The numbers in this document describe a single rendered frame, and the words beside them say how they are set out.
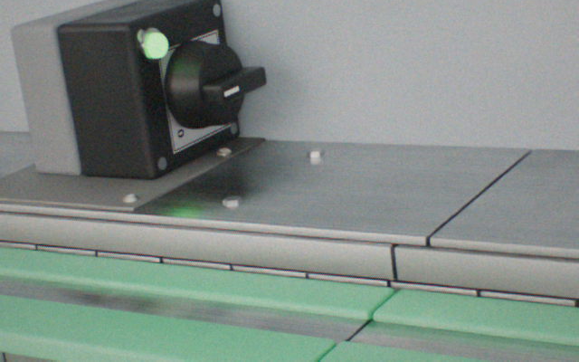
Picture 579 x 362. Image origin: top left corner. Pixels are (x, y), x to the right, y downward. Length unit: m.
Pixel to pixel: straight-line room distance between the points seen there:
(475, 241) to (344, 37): 0.18
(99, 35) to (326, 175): 0.13
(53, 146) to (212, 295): 0.17
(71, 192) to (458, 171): 0.19
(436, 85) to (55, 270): 0.20
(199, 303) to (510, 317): 0.13
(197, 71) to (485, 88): 0.14
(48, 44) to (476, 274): 0.26
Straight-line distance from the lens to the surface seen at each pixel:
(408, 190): 0.51
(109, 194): 0.57
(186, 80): 0.57
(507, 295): 0.45
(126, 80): 0.57
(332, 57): 0.60
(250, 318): 0.46
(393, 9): 0.58
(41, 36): 0.60
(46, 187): 0.60
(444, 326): 0.43
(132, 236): 0.54
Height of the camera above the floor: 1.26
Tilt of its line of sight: 54 degrees down
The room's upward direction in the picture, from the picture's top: 121 degrees counter-clockwise
